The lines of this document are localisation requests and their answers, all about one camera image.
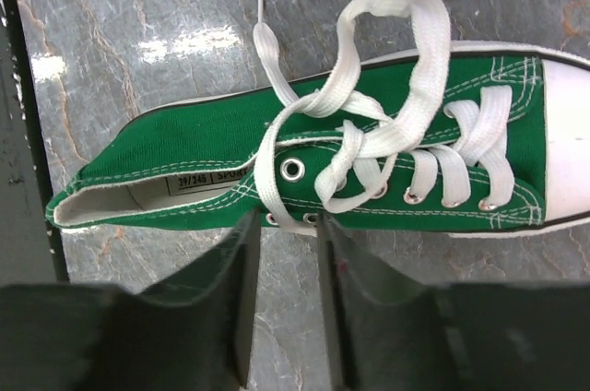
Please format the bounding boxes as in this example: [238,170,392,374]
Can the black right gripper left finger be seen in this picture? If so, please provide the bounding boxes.
[1,211,261,390]

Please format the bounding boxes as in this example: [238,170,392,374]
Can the white shoelace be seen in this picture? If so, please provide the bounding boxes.
[254,0,515,235]

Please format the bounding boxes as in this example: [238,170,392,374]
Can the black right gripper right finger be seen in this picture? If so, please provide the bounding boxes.
[316,214,589,390]

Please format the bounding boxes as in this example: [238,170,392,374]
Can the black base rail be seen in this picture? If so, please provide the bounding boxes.
[1,0,69,285]

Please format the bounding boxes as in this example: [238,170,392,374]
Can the green canvas sneaker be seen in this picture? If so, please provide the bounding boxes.
[46,41,589,238]

